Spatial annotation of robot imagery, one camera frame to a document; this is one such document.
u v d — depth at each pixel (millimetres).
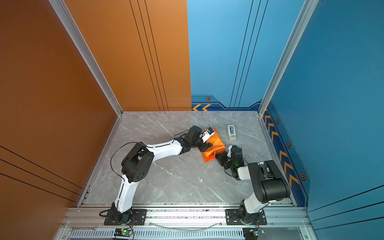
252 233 698
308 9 699
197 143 803
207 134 827
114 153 580
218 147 905
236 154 730
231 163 794
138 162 567
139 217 738
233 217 725
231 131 1025
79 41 809
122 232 707
